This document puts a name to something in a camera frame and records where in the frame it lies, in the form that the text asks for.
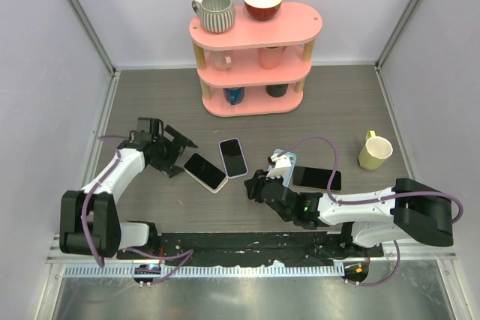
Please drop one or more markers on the black gold smartphone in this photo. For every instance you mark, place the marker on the black gold smartphone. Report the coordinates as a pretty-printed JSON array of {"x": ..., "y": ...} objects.
[{"x": 312, "y": 178}]

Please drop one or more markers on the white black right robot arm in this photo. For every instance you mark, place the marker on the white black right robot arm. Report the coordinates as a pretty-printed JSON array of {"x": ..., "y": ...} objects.
[{"x": 408, "y": 209}]

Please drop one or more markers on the blue mug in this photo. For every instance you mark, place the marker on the blue mug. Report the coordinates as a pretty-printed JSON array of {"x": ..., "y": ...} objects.
[{"x": 234, "y": 96}]

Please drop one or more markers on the beige phone case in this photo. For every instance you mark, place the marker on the beige phone case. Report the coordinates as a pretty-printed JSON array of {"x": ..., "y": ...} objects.
[{"x": 221, "y": 187}]

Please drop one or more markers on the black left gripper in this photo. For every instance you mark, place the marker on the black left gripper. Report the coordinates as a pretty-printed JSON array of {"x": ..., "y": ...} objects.
[{"x": 178, "y": 146}]

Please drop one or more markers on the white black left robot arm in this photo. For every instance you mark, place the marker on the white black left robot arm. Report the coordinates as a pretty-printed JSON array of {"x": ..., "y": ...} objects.
[{"x": 89, "y": 221}]

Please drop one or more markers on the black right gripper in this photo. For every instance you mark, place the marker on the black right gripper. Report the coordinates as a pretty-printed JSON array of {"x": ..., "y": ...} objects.
[{"x": 255, "y": 184}]

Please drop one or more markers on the pale pink mug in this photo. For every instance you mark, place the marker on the pale pink mug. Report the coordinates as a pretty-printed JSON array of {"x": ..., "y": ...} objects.
[{"x": 221, "y": 60}]

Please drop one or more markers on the grey striped mug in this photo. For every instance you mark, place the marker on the grey striped mug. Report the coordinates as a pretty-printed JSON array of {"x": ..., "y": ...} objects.
[{"x": 216, "y": 16}]

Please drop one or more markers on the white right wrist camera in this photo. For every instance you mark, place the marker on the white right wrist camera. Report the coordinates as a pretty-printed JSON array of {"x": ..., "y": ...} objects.
[{"x": 280, "y": 165}]

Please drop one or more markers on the white slotted cable duct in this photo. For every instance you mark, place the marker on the white slotted cable duct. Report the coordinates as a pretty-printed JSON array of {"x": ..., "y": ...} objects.
[{"x": 138, "y": 270}]

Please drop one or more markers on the yellow mug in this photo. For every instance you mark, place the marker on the yellow mug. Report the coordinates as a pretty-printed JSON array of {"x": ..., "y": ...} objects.
[{"x": 375, "y": 151}]

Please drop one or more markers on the aluminium front rail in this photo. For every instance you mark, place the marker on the aluminium front rail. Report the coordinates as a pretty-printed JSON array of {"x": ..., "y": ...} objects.
[{"x": 243, "y": 249}]

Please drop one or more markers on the light blue phone case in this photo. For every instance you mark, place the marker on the light blue phone case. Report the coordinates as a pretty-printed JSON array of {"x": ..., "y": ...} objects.
[{"x": 286, "y": 182}]

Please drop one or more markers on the pink three-tier shelf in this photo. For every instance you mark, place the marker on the pink three-tier shelf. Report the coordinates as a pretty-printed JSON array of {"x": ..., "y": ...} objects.
[{"x": 295, "y": 26}]

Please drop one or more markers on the lavender phone case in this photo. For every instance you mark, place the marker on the lavender phone case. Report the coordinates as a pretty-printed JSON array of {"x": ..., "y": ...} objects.
[{"x": 234, "y": 176}]

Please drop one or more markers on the black cup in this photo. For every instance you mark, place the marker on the black cup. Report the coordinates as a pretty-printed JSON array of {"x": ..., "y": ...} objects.
[{"x": 277, "y": 90}]

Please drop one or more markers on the pink cup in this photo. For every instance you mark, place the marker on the pink cup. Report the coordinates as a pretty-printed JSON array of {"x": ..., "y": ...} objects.
[{"x": 270, "y": 57}]

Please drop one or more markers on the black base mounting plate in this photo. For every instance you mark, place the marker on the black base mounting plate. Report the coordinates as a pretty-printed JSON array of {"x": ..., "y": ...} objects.
[{"x": 247, "y": 247}]

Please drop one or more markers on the red white bowl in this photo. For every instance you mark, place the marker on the red white bowl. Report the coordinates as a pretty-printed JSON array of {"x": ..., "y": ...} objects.
[{"x": 262, "y": 10}]

